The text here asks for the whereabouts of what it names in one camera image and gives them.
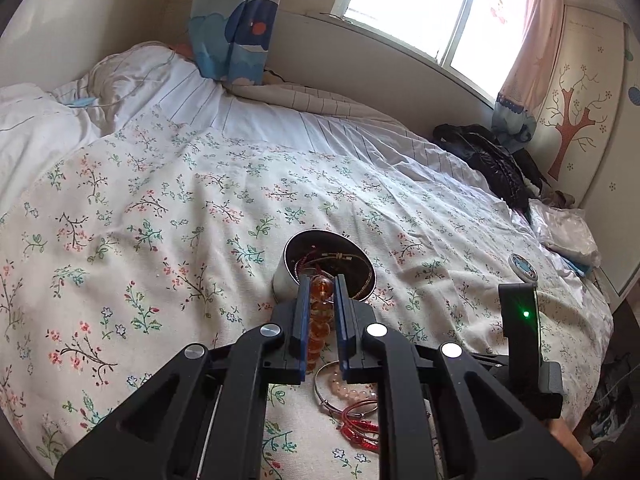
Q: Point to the window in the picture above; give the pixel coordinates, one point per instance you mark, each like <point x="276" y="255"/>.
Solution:
<point x="430" y="5"/>

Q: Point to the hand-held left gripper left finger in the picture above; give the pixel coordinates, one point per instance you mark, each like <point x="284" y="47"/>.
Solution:
<point x="302" y="322"/>

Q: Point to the light blue cloth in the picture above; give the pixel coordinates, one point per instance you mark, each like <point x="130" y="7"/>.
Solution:
<point x="82" y="102"/>

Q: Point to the person's right hand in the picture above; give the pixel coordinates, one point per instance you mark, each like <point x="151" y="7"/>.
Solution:
<point x="567" y="440"/>

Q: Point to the round tin lid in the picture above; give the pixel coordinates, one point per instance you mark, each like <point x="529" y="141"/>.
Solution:
<point x="522" y="265"/>

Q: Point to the whale print curtain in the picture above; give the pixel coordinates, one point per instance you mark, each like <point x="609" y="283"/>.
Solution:
<point x="235" y="25"/>

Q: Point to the orange pillow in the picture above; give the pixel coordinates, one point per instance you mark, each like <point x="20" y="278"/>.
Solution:
<point x="182" y="50"/>

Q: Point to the round metal tin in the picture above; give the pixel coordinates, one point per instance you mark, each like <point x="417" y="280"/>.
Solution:
<point x="285" y="282"/>

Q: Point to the pink curtain blue hem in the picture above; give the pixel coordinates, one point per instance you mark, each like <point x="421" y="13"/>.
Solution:
<point x="522" y="75"/>

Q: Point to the black jacket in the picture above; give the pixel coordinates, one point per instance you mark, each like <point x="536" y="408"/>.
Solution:
<point x="495" y="162"/>

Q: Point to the clear plastic bag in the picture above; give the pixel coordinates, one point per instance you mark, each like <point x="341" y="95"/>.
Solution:
<point x="565" y="232"/>

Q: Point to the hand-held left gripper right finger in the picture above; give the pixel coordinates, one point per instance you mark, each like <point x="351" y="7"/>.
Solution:
<point x="341" y="330"/>

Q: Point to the wardrobe with tree sticker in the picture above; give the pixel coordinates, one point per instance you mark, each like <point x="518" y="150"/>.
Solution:
<point x="585" y="125"/>

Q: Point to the beige striped quilt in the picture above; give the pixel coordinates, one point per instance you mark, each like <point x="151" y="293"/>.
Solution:
<point x="310" y="102"/>

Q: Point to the floral blanket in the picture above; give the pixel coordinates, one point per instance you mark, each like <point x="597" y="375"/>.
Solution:
<point x="175" y="240"/>

